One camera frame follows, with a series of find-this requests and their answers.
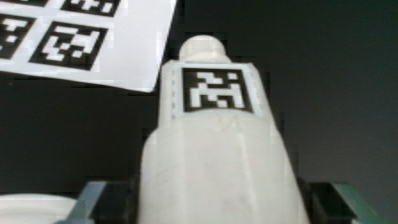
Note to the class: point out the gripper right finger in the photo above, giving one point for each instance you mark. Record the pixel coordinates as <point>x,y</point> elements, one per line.
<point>339,206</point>

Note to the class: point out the white marker sheet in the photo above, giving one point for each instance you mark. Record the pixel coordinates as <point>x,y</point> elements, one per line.
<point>86,40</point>

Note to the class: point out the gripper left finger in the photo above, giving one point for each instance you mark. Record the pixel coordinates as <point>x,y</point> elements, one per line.
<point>102,204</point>

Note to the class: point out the white round table top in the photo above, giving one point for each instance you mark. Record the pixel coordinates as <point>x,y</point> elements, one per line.
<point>35,208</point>

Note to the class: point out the white cylindrical table leg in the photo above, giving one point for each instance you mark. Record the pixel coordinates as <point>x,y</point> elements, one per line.
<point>218,177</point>

